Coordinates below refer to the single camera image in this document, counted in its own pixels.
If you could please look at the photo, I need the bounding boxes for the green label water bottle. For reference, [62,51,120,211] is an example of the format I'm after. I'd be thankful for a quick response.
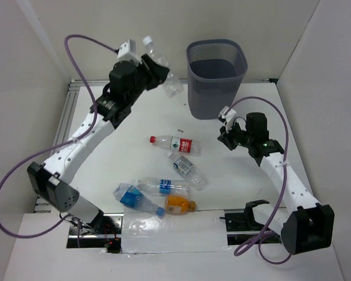
[167,152,207,190]

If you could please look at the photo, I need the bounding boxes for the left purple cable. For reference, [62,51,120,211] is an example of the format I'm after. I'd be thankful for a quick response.
[0,34,121,239]

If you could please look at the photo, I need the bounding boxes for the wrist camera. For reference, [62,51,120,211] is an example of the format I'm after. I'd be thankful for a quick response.
[218,106,238,132]
[117,39,140,64]

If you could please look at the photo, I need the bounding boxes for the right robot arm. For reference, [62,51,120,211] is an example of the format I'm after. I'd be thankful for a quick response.
[218,105,335,256]

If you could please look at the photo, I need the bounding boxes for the blue cap water bottle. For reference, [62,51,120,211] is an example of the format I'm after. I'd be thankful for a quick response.
[113,183,165,218]

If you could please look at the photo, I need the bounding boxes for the Aquafina blue label bottle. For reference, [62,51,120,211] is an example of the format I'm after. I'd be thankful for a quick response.
[136,177,190,197]

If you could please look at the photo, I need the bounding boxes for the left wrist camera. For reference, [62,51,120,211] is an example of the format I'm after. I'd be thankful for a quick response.
[117,39,140,64]

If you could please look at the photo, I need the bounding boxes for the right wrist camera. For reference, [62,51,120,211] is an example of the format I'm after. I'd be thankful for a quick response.
[218,106,238,132]

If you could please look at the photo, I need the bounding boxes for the orange juice bottle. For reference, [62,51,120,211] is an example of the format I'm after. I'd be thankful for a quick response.
[164,195,196,215]

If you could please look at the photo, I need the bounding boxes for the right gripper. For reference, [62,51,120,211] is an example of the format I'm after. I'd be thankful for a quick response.
[217,119,253,150]

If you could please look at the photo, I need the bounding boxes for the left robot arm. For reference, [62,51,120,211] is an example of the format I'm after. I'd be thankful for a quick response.
[27,54,170,234]

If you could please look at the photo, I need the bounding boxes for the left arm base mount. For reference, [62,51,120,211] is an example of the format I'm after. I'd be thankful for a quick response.
[65,213,123,253]

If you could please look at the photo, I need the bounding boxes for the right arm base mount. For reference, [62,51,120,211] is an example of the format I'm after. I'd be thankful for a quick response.
[219,200,266,246]

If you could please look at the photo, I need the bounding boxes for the clear bottle white cap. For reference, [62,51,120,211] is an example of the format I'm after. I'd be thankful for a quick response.
[142,35,184,98]

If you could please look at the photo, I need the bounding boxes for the aluminium frame rail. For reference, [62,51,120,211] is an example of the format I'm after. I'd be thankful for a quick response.
[32,78,278,214]

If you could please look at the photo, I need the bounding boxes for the red label water bottle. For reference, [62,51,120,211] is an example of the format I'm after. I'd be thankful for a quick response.
[149,135,201,156]

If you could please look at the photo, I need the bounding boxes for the grey mesh waste bin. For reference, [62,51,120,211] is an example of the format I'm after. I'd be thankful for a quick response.
[187,39,248,120]

